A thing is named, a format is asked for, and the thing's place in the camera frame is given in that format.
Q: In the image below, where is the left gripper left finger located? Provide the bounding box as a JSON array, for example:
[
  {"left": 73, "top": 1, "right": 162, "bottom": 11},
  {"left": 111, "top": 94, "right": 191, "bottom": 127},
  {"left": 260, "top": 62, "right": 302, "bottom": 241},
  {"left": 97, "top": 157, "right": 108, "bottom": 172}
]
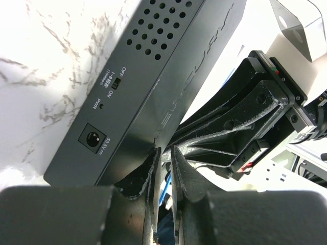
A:
[{"left": 1, "top": 148, "right": 161, "bottom": 244}]

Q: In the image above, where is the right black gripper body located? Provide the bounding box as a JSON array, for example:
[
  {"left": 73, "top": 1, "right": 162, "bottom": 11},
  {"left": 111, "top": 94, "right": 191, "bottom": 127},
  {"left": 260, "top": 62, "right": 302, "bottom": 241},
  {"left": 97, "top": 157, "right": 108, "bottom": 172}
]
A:
[{"left": 229, "top": 51, "right": 316, "bottom": 180}]

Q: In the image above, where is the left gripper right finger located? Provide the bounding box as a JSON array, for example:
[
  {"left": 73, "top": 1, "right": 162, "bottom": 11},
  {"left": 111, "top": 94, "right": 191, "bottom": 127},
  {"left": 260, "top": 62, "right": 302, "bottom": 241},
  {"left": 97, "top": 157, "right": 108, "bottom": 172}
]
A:
[{"left": 171, "top": 146, "right": 326, "bottom": 244}]

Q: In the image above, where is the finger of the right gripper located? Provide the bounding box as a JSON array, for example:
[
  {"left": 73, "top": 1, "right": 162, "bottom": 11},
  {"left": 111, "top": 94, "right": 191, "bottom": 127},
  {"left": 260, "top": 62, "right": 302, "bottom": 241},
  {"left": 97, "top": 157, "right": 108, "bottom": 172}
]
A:
[
  {"left": 165, "top": 80, "right": 291, "bottom": 153},
  {"left": 163, "top": 135, "right": 258, "bottom": 168}
]

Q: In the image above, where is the blue ethernet cable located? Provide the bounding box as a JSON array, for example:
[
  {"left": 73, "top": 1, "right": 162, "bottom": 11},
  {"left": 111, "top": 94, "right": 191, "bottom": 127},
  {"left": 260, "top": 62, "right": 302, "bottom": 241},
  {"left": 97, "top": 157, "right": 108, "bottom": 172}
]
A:
[{"left": 159, "top": 168, "right": 173, "bottom": 207}]

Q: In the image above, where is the black network switch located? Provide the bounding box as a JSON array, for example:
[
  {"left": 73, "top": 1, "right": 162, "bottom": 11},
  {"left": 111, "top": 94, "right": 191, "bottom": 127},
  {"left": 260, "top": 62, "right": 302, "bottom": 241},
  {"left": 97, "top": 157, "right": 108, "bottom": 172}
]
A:
[{"left": 44, "top": 1, "right": 246, "bottom": 186}]

